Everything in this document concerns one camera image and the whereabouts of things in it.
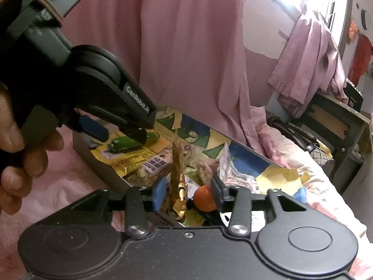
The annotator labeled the pink curtain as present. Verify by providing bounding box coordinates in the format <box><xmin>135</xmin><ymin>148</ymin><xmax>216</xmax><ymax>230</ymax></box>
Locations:
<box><xmin>55</xmin><ymin>0</ymin><xmax>264</xmax><ymax>155</ymax></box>

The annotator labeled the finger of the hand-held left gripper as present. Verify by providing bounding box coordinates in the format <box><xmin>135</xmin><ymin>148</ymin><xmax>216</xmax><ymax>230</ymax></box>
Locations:
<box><xmin>76</xmin><ymin>69</ymin><xmax>157</xmax><ymax>146</ymax></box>
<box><xmin>73</xmin><ymin>114</ymin><xmax>109</xmax><ymax>142</ymax></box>

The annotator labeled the grey cardboard box cartoon lining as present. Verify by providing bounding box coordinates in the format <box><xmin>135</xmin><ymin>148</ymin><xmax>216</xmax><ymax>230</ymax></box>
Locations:
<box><xmin>72</xmin><ymin>105</ymin><xmax>309</xmax><ymax>228</ymax></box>

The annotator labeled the gold foil snack wrapper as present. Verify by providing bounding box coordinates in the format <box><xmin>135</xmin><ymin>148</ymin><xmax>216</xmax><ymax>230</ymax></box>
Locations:
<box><xmin>165</xmin><ymin>142</ymin><xmax>188</xmax><ymax>220</ymax></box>

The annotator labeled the dark wooden desk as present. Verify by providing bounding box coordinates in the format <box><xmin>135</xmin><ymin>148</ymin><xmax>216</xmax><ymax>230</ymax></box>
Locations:
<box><xmin>301</xmin><ymin>90</ymin><xmax>373</xmax><ymax>194</ymax></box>

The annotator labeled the person's left hand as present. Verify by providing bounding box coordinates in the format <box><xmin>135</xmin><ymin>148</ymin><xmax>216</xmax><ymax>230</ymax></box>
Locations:
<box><xmin>0</xmin><ymin>93</ymin><xmax>65</xmax><ymax>215</ymax></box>

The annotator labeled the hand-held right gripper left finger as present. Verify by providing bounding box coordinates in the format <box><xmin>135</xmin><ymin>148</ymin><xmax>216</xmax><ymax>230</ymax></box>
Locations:
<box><xmin>69</xmin><ymin>177</ymin><xmax>169</xmax><ymax>237</ymax></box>

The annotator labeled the brown strap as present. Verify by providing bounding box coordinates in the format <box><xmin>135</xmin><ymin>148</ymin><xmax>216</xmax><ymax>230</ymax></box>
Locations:
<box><xmin>0</xmin><ymin>0</ymin><xmax>64</xmax><ymax>27</ymax></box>

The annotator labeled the rice cracker packet barcode label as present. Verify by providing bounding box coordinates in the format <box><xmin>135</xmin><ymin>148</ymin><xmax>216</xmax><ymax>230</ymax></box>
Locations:
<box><xmin>137</xmin><ymin>149</ymin><xmax>177</xmax><ymax>185</ymax></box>

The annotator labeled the pink hanging cloth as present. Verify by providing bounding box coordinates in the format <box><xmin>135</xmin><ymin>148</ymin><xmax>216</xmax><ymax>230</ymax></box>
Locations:
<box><xmin>267</xmin><ymin>0</ymin><xmax>349</xmax><ymax>112</ymax></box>

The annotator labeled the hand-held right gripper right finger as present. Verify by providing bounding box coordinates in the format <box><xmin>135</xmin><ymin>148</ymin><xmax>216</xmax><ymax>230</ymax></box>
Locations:
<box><xmin>210</xmin><ymin>175</ymin><xmax>310</xmax><ymax>237</ymax></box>

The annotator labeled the rice cracker packet red print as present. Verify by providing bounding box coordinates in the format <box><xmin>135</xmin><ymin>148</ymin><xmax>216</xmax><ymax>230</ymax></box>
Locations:
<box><xmin>195</xmin><ymin>158</ymin><xmax>222</xmax><ymax>188</ymax></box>

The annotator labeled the red hanging cloth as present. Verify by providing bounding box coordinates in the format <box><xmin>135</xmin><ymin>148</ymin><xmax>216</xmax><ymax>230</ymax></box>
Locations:
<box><xmin>348</xmin><ymin>20</ymin><xmax>373</xmax><ymax>86</ymax></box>

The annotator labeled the tangerine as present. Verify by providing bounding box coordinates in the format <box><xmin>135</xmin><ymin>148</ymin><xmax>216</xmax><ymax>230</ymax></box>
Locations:
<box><xmin>193</xmin><ymin>185</ymin><xmax>218</xmax><ymax>212</ymax></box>

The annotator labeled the clear packet with green label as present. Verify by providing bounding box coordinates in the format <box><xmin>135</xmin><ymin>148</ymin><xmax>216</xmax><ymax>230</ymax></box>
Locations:
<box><xmin>218</xmin><ymin>142</ymin><xmax>260</xmax><ymax>194</ymax></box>

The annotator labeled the green sausage stick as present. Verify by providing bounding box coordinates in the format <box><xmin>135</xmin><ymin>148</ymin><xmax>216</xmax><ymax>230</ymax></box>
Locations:
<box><xmin>107</xmin><ymin>132</ymin><xmax>160</xmax><ymax>153</ymax></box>

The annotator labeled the pink floral blanket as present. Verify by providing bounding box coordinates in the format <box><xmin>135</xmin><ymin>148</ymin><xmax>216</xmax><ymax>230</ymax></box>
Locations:
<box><xmin>0</xmin><ymin>105</ymin><xmax>368</xmax><ymax>280</ymax></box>

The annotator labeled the yellow snack packet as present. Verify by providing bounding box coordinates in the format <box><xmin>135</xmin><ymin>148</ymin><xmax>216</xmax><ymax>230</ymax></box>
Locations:
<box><xmin>90</xmin><ymin>144</ymin><xmax>155</xmax><ymax>179</ymax></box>

